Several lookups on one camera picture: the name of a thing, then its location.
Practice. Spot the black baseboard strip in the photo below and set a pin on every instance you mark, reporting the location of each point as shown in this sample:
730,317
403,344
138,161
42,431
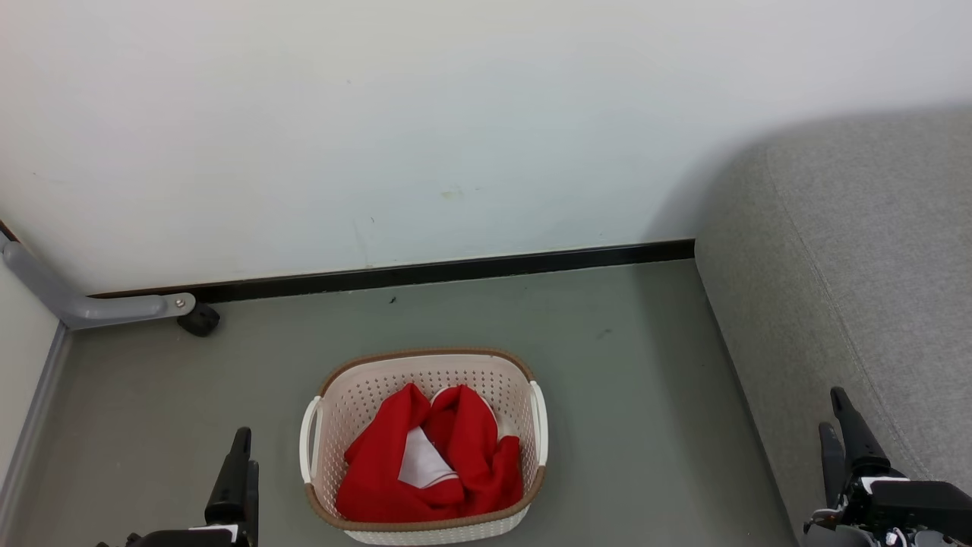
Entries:
456,270

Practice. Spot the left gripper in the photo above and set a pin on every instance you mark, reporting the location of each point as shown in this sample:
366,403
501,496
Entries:
182,539

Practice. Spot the black caster wheel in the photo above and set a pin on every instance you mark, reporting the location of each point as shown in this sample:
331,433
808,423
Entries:
200,320

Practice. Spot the grey fabric sofa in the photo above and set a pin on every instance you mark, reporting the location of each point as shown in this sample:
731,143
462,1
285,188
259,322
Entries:
873,266

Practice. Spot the grey metal frame leg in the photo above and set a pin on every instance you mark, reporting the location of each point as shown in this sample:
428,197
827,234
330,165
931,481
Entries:
83,310

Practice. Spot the red white striped jersey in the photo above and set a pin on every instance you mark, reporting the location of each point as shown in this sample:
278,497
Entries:
474,433

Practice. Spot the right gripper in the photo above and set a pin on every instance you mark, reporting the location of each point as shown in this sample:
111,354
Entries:
911,509

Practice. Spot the red Bulls print shorts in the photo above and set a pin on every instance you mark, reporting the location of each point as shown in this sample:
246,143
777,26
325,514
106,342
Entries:
376,471

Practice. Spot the white perforated laundry basket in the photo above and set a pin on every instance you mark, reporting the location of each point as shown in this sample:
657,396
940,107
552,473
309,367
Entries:
380,387

